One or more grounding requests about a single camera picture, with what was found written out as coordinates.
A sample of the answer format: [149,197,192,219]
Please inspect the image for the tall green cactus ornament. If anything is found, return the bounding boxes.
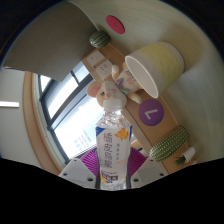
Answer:
[149,125,190,163]

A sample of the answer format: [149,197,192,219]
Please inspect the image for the ceiling strip lights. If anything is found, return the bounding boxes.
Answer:
[0,100,20,109]

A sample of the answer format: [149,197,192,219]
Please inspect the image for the pale yellow paper cup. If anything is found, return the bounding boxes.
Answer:
[124,41,185,99]

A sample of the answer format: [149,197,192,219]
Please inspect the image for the small round green cactus ornament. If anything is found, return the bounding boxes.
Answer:
[88,30,112,49]

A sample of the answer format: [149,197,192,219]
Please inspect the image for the wooden desk back ledge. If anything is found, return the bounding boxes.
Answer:
[81,43,198,174]

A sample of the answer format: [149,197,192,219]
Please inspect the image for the grey-green desk partition panel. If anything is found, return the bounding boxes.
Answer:
[2,1,99,83]

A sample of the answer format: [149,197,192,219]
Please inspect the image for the round purple number sign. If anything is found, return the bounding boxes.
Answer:
[138,98,165,127]

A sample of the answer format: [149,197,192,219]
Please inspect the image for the clear plastic drink bottle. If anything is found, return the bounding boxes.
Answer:
[95,99,133,191]

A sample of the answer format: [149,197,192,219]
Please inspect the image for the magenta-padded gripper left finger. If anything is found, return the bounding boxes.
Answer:
[58,147,100,190]

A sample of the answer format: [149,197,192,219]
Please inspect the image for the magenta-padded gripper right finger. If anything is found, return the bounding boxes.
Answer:
[128,147,168,190]

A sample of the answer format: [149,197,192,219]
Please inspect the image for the dark-framed window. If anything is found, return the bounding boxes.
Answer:
[31,61,111,161]

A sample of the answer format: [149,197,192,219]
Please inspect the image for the white wall power outlet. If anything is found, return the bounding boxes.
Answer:
[85,49,105,66]
[94,59,114,80]

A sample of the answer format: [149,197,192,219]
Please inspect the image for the flat round red coaster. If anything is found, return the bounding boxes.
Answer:
[105,14,126,35]

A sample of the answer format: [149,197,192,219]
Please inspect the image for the beige plush mouse toy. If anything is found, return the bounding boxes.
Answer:
[86,64,144,109]

